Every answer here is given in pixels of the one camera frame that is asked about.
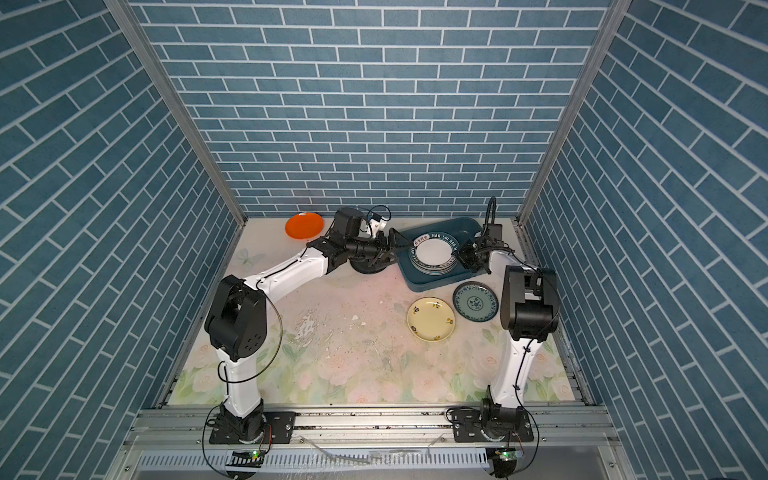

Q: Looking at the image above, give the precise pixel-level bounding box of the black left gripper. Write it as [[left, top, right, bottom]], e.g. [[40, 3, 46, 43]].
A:
[[343, 227, 412, 269]]

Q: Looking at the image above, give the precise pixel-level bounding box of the green rim plate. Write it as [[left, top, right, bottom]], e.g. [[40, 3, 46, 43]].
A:
[[408, 231, 459, 275]]

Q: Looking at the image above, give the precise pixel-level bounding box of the yellow floral plate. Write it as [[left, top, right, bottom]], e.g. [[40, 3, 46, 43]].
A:
[[406, 297, 456, 342]]

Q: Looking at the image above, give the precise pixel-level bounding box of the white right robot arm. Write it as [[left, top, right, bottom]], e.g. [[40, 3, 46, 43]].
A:
[[452, 241, 561, 409]]

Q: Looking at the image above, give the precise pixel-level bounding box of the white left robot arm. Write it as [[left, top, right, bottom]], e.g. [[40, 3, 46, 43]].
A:
[[204, 207, 409, 421]]

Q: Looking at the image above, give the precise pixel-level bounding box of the teal plastic bin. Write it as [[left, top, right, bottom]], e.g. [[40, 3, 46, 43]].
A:
[[397, 217, 481, 292]]

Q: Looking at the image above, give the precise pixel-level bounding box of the black plate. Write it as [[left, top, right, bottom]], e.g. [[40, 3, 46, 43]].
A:
[[349, 257, 392, 275]]

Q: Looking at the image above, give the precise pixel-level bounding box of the green blue floral plate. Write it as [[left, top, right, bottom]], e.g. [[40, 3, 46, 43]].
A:
[[452, 281, 499, 323]]

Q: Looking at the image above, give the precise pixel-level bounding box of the orange plate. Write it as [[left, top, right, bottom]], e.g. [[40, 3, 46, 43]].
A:
[[284, 212, 325, 240]]

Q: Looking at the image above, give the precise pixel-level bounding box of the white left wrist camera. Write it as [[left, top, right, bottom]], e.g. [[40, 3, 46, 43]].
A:
[[363, 210, 387, 238]]

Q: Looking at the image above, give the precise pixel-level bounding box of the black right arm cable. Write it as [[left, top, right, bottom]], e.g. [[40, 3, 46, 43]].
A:
[[482, 196, 544, 421]]

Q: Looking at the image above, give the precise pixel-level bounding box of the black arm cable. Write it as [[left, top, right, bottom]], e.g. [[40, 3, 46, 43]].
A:
[[482, 196, 544, 421], [200, 287, 285, 475]]

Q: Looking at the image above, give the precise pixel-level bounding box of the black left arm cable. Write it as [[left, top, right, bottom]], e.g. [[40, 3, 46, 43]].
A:
[[200, 287, 285, 475]]

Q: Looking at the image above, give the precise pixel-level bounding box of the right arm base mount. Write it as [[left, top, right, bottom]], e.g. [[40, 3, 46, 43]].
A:
[[445, 406, 534, 443]]

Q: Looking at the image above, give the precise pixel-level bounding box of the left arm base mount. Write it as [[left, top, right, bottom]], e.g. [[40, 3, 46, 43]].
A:
[[206, 406, 297, 445]]

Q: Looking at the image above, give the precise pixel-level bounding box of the aluminium front rail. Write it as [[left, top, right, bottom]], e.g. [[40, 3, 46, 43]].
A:
[[107, 402, 633, 479]]

